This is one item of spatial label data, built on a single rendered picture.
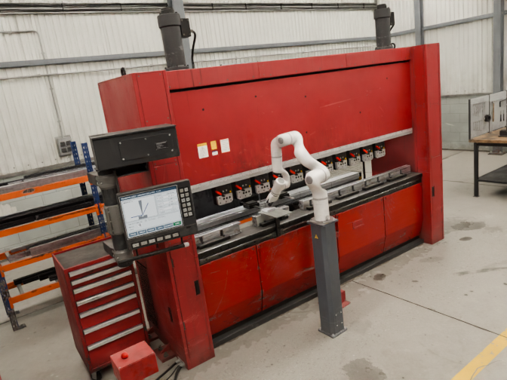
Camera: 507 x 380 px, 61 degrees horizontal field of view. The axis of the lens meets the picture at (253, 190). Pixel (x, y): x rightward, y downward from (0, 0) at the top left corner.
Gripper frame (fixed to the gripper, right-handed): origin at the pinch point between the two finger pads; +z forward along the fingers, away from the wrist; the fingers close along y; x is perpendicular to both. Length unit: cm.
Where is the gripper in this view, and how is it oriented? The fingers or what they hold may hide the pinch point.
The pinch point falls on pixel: (269, 203)
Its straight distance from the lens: 385.2
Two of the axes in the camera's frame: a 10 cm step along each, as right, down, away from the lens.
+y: -8.2, 2.4, -5.3
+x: 5.1, 7.2, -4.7
